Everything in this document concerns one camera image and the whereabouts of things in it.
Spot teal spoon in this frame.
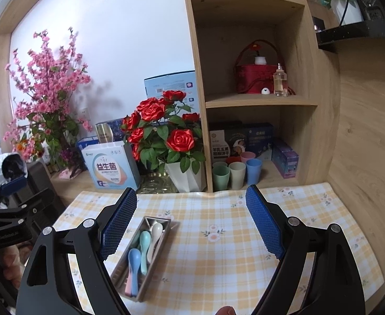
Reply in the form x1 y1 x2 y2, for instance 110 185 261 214
139 230 152 271

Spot small white vase red flower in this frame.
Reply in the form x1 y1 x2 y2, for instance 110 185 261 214
252 41 268 67

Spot large light blue box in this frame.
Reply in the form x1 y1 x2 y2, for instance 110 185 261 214
144 70 196 112

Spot dark purple flowers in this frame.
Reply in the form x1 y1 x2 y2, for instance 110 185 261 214
59 148 78 168

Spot dark blue illustrated box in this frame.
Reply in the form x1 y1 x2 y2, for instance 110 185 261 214
210 123 275 166

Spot green cup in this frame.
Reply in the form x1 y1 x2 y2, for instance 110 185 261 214
212 165 231 191

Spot pink spoon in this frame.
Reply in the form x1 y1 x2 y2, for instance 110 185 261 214
124 271 134 297

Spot black wall shelf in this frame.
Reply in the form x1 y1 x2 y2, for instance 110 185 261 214
315 0 385 47

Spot metal utensil tray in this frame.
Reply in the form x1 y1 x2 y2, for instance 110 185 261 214
110 216 173 302

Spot beige spoon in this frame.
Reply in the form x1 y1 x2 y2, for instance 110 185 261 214
147 222 163 265

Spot pink blossom plant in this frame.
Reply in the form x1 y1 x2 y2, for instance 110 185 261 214
4 28 93 171

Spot blue white carton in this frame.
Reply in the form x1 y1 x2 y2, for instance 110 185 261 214
76 138 99 153

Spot yellow checked floral tablecloth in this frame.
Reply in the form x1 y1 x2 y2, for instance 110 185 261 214
53 182 385 315

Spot pink cloth pouch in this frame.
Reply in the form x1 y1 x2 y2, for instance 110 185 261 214
59 167 81 180

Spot blue spoon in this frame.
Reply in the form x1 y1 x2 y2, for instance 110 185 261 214
128 248 142 297

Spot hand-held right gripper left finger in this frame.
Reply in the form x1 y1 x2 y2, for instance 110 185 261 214
15 187 138 315

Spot white black round object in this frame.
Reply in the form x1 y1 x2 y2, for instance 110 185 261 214
0 134 28 184

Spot dark chair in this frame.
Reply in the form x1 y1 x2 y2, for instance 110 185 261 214
15 161 65 233

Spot wooden shelf unit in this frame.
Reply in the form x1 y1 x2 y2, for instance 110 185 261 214
181 0 341 192

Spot gold metal tray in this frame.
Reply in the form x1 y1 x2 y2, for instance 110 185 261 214
136 172 180 194

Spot purple patterned box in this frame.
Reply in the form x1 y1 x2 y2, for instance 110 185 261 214
272 138 300 179

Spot red rose plant white pot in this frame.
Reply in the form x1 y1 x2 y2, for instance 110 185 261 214
120 90 208 192

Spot silver gold box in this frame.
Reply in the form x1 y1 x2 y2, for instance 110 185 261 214
95 122 114 145

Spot person's left hand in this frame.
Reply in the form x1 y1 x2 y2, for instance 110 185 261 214
0 248 23 290

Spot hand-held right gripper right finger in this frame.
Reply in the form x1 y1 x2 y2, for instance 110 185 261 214
246 184 367 315

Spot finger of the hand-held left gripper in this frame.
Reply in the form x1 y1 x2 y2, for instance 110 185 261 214
0 202 30 219
0 175 28 204

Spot red basket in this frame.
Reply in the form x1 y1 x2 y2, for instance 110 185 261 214
235 40 290 95

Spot blue cup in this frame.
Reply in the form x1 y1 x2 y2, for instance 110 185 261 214
246 158 263 186

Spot light blue product box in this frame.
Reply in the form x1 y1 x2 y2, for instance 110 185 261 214
81 141 141 190

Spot glass bottle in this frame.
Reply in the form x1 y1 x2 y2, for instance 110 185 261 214
273 63 289 97

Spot blue patterned box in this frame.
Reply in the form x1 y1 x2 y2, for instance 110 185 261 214
109 118 127 143

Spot beige cup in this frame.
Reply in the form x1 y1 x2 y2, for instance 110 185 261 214
228 162 246 190

